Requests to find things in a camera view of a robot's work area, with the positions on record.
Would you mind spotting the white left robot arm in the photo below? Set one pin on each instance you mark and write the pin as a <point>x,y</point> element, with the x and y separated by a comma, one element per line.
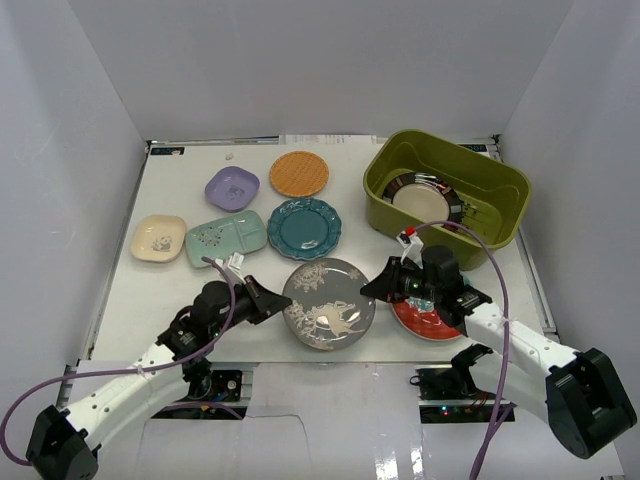
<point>66,444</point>

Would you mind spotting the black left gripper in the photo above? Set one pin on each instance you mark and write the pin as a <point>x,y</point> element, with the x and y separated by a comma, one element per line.
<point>256,298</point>

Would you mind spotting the grey deer pattern plate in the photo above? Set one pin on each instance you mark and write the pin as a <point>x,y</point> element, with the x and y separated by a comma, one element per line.
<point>327,311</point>

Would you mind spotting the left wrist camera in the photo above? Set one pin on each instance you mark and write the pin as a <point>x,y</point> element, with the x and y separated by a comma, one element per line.
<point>233,268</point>

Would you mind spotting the olive green plastic bin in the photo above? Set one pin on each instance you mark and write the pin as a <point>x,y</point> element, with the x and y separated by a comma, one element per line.
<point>484,195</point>

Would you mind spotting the orange woven round plate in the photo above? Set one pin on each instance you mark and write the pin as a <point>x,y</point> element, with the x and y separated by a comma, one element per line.
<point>299,174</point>

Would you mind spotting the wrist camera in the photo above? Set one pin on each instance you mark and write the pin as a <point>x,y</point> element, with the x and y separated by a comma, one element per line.
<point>412,246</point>
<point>233,268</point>

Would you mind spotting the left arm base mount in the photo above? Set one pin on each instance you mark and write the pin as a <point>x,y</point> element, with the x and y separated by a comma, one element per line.
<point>224,396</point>

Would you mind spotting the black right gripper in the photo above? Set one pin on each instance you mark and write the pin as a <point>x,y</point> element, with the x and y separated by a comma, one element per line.
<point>382,286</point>

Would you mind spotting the purple square dish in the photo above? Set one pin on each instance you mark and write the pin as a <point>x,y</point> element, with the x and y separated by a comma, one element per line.
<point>232,188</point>

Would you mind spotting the teal scalloped plate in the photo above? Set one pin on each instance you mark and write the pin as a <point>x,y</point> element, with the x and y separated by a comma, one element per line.
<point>304,229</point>

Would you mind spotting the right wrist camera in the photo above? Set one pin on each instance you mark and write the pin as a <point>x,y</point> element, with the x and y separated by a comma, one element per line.
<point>412,246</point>

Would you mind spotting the red and teal plate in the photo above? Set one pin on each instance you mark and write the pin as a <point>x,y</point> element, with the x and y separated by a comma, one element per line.
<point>420,318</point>

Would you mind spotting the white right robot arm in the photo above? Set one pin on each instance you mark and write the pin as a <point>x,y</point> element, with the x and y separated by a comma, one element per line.
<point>579,395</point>

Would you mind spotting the cream panda square dish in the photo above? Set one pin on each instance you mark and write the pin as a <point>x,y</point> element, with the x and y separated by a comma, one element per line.
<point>158,238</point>

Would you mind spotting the white papers at back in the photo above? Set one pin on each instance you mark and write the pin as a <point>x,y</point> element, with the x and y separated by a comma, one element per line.
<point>330,139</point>

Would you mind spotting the mint green divided tray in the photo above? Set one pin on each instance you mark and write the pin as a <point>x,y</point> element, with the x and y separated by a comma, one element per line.
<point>243,232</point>

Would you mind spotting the dark striped rim plate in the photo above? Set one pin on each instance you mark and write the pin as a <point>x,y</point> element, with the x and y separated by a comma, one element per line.
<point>424,196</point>

